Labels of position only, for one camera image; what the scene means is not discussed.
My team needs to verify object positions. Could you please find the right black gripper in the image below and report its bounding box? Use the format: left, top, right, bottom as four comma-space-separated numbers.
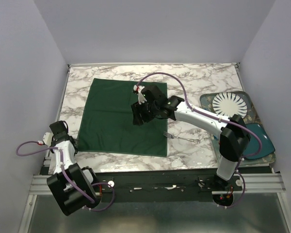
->
130, 99, 158, 126

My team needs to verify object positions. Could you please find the silver metal fork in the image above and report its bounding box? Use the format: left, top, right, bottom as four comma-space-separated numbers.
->
163, 132, 200, 143

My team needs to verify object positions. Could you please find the dark green cloth napkin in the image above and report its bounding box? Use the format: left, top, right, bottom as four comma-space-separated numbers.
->
78, 79, 167, 157

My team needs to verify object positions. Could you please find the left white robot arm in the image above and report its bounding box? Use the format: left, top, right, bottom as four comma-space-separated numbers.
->
47, 120, 101, 216

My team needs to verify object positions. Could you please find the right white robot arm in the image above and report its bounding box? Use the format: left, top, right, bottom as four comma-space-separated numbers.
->
131, 85, 250, 190

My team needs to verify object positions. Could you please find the white blue striped plate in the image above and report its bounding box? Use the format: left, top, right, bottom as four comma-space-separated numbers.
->
211, 92, 248, 118

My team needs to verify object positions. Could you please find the green patterned serving tray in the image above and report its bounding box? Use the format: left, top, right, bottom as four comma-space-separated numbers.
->
199, 91, 275, 167

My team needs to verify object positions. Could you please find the teal oval dish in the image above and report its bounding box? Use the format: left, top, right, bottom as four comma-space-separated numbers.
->
243, 123, 275, 161

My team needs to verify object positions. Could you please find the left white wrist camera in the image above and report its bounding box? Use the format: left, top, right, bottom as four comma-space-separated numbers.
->
37, 132, 53, 147

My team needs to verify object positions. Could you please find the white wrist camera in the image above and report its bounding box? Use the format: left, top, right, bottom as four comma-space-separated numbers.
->
133, 85, 146, 105
37, 132, 53, 147

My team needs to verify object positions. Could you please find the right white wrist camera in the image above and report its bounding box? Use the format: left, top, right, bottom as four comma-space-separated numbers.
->
133, 85, 146, 105

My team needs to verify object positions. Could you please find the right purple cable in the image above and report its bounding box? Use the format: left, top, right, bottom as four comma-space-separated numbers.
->
135, 72, 262, 209

